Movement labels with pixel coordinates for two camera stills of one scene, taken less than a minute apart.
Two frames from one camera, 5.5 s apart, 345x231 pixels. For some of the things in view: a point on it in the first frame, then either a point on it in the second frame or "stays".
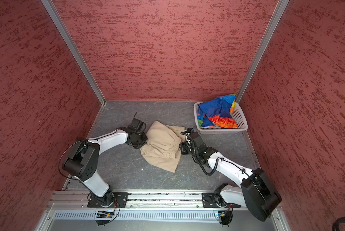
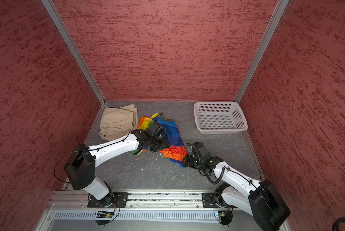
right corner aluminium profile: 282,6 stays
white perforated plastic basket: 237,112 stays
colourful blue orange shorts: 216,113 to 177,151
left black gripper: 145,138 to 164,145
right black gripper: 183,150 to 188,161
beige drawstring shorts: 162,147 to 116,122
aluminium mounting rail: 157,200 stays
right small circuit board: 221,213 stays
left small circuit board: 103,214 stays
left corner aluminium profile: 68,39 stays
